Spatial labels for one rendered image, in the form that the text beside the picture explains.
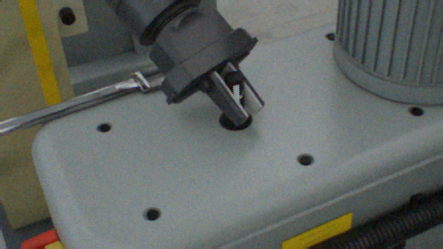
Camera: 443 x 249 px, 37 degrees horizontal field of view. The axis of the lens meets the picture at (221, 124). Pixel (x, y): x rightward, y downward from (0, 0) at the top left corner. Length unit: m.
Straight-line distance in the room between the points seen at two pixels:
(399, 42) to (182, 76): 0.24
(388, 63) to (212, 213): 0.26
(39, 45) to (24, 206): 0.83
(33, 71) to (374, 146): 2.11
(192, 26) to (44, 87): 2.07
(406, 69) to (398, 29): 0.05
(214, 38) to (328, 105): 0.15
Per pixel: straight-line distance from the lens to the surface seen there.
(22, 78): 2.72
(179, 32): 0.71
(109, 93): 0.79
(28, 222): 3.22
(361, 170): 0.71
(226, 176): 0.68
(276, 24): 4.37
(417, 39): 0.73
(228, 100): 0.70
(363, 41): 0.76
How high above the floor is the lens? 2.38
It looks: 41 degrees down
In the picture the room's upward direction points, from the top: 3 degrees counter-clockwise
